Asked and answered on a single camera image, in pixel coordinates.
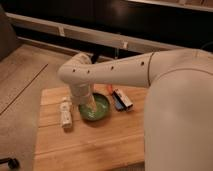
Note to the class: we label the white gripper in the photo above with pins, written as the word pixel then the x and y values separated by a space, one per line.
pixel 82 94

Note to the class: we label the green ceramic bowl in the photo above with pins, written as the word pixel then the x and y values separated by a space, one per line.
pixel 102 108

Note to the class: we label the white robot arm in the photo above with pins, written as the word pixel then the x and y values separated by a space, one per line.
pixel 178 109

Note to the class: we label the white plastic bottle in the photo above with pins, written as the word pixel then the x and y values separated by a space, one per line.
pixel 66 119

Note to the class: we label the dark table leg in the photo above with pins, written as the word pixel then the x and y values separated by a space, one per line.
pixel 94 58

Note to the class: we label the wooden table board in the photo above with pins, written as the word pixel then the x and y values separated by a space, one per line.
pixel 113 142

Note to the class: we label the black chair caster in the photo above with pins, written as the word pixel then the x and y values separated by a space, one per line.
pixel 13 163

